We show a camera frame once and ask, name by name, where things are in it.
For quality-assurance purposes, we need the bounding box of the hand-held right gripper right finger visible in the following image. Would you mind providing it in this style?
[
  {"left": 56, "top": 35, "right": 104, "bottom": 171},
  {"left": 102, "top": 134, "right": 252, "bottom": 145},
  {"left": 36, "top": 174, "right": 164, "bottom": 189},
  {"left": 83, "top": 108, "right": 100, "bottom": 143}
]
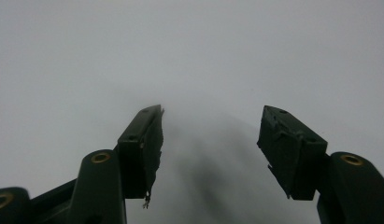
[{"left": 256, "top": 105, "right": 384, "bottom": 224}]

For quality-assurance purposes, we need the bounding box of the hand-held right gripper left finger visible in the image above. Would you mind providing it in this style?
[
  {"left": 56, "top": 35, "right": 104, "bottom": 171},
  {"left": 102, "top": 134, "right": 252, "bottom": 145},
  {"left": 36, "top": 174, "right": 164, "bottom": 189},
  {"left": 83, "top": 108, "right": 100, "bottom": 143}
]
[{"left": 66, "top": 104, "right": 165, "bottom": 224}]

